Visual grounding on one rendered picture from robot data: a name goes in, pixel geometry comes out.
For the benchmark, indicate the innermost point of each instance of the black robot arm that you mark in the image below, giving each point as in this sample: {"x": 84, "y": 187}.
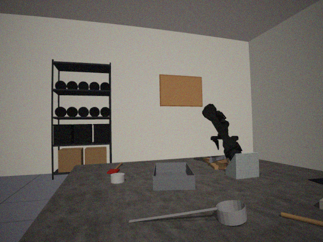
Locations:
{"x": 231, "y": 147}

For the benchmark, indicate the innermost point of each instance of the grey long-handled saucepan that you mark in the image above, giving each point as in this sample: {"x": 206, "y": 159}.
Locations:
{"x": 229, "y": 212}

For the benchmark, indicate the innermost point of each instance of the grey roasting tin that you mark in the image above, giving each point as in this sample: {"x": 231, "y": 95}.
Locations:
{"x": 175, "y": 176}

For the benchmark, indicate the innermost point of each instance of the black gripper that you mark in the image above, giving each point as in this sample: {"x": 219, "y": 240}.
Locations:
{"x": 215, "y": 140}

